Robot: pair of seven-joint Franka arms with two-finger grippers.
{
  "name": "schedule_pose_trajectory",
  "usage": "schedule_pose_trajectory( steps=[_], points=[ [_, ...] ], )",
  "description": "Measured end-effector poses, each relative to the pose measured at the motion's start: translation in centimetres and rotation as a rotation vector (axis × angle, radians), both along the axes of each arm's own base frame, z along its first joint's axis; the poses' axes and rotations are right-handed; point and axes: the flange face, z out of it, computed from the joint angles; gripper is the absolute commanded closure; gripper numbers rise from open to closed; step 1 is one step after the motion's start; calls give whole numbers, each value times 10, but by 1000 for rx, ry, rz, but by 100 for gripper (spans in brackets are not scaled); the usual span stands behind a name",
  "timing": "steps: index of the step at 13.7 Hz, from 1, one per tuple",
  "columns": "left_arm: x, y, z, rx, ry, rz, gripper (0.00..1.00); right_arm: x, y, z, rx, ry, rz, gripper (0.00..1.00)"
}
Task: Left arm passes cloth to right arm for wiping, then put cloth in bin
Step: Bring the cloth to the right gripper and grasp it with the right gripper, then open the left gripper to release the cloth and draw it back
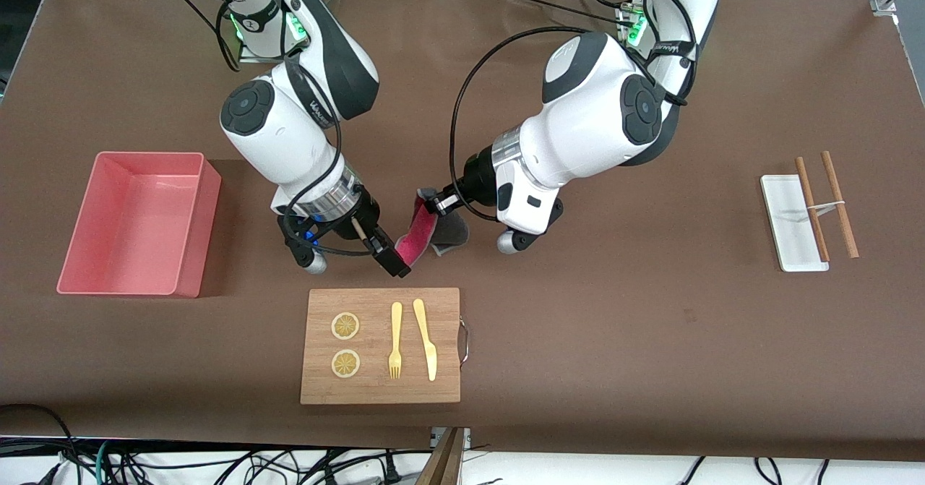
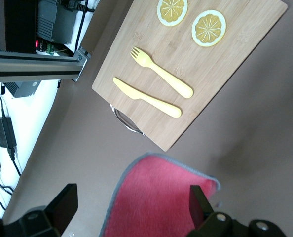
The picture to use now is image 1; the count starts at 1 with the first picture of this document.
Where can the pink plastic bin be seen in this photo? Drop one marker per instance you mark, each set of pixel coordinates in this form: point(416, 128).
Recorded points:
point(137, 232)

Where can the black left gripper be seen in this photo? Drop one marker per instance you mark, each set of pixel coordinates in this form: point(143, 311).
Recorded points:
point(476, 176)

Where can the wooden plank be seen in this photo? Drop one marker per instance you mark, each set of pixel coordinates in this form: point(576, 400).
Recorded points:
point(444, 463)

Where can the yellow fork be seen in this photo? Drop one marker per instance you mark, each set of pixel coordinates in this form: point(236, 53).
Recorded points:
point(396, 319)

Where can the brown table cover sheet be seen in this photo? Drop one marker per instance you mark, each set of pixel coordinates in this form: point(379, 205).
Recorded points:
point(650, 290)

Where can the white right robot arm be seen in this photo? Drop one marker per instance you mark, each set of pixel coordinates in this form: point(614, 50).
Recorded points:
point(274, 131)

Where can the metal table bracket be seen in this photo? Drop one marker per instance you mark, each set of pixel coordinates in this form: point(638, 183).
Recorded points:
point(467, 438)

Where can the lemon slice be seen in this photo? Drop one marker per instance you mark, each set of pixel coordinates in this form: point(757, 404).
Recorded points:
point(345, 363)
point(345, 326)

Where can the yellow knife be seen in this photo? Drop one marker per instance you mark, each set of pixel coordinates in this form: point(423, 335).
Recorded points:
point(431, 358)

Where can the white rack base tray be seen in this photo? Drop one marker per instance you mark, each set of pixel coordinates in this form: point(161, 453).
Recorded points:
point(784, 228)

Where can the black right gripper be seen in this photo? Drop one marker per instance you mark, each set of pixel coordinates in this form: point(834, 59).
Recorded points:
point(363, 220)

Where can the pink and grey cloth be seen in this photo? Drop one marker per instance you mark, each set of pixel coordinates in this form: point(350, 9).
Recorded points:
point(415, 243)

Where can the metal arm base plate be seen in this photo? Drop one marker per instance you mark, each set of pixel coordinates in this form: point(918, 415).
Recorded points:
point(253, 57)

